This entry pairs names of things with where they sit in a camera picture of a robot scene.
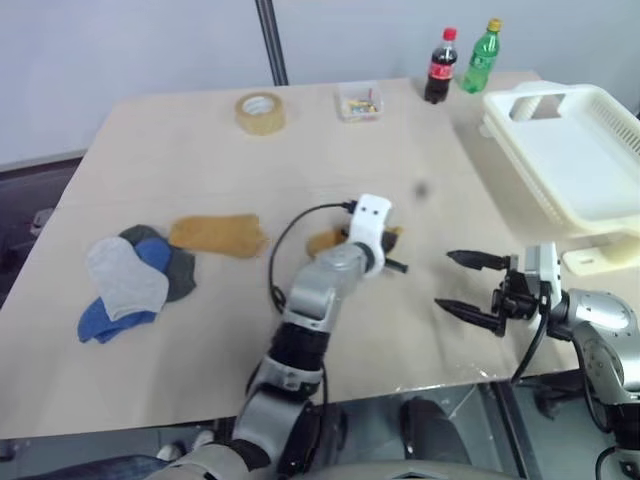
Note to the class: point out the cola bottle with red cap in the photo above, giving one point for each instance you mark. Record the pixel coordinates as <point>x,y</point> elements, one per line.
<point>440,67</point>

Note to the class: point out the white shoe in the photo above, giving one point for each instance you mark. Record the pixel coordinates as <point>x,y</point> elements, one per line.
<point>170,451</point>

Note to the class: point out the blue jeans leg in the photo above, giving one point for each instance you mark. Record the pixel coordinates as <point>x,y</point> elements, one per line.
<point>100,467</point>

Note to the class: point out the white plastic basket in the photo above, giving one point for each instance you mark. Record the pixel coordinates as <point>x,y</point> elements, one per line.
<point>570,160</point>

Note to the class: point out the silver robot torso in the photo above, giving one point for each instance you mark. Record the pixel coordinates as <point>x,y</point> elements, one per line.
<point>400,474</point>

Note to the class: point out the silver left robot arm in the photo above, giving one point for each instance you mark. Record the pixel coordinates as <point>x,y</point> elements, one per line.
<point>320,282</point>

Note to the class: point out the clear plastic box with clips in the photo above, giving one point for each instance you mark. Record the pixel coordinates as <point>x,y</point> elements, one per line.
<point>359,102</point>

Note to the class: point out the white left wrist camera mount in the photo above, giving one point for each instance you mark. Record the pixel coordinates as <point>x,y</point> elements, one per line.
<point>370,222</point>

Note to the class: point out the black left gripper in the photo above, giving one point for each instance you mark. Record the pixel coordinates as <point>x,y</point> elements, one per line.
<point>389,242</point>

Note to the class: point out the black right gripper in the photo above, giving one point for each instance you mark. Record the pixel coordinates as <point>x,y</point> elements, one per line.
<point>517,302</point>

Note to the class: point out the brown packing tape roll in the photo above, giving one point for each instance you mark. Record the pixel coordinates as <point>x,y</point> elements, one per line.
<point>260,114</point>

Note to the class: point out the green bottle with yellow cap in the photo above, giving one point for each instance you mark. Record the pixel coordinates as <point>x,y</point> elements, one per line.
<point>480,57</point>

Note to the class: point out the dark vertical post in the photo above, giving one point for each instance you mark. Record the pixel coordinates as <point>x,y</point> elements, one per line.
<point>272,40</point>

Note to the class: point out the blue sock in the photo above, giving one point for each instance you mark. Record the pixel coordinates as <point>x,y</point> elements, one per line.
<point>112,320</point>

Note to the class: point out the light grey sock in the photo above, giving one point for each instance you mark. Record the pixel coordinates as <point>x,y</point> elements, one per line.
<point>127,277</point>

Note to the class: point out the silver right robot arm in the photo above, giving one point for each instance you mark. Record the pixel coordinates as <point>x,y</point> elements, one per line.
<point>600,312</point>

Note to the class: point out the mustard yellow sock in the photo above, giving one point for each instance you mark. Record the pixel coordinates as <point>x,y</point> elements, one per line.
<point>217,235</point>
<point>324,243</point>

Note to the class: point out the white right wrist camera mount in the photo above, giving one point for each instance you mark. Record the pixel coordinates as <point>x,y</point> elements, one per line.
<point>547,265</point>

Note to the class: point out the dark grey sock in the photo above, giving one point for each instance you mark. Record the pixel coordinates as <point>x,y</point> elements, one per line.
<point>181,272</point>

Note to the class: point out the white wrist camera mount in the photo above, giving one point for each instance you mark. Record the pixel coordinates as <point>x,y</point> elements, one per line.
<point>370,222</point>
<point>547,265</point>

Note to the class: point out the white tray under basket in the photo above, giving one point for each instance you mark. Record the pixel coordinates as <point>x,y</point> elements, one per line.
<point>597,255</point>

